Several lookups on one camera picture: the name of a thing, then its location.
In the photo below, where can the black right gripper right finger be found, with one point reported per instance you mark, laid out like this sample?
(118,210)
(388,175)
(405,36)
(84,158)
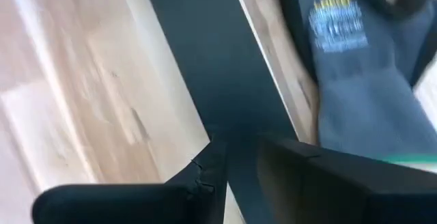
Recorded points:
(341,193)

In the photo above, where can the grey black glove green cuff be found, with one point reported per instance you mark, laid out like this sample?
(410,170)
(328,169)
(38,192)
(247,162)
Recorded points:
(358,97)

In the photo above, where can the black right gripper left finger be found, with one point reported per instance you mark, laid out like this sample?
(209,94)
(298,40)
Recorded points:
(136,203)

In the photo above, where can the black duct cover strip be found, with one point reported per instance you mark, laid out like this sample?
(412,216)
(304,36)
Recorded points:
(211,63)

